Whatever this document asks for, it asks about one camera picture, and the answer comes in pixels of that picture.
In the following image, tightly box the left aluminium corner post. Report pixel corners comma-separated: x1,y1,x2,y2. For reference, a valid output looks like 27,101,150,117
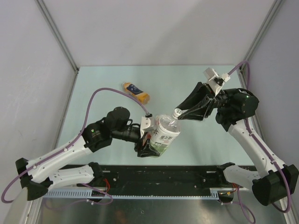
35,0,79,73

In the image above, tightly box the white slotted cable duct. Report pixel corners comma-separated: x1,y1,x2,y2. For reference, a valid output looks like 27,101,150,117
43,188,233,200

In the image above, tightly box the right aluminium corner post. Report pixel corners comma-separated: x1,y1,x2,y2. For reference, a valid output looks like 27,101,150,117
239,0,285,70

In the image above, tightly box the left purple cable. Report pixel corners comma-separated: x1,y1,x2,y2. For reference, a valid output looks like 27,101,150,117
1,88,152,206

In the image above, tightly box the green label tea bottle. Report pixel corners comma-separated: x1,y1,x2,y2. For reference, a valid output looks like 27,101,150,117
149,114,181,157

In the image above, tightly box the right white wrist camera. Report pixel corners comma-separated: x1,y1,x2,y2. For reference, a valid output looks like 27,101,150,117
203,68,230,96

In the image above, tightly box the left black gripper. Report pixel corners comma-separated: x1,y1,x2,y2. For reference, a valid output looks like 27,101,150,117
111,126,160,158

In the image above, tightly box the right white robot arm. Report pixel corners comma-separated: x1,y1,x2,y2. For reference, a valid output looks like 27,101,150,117
173,82,299,206

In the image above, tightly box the aluminium corner post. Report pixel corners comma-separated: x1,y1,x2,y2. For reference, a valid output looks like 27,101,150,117
239,0,285,70
35,0,79,73

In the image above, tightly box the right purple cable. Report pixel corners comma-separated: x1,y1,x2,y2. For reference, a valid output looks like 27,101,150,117
228,61,292,224

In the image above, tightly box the white green tea cap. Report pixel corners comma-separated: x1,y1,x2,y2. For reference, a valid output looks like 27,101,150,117
172,108,182,119

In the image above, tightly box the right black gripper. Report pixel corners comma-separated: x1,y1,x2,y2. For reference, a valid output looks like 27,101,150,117
175,81,241,120

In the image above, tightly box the orange milk tea bottle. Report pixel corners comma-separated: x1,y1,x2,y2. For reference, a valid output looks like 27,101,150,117
122,82,150,105

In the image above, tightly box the purple cable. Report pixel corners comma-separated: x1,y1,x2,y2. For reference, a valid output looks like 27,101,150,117
228,61,292,224
1,88,152,206

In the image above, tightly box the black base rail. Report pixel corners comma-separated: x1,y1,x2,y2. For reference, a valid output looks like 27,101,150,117
89,165,233,196

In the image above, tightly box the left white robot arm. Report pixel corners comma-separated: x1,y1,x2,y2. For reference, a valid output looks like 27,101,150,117
15,107,159,201

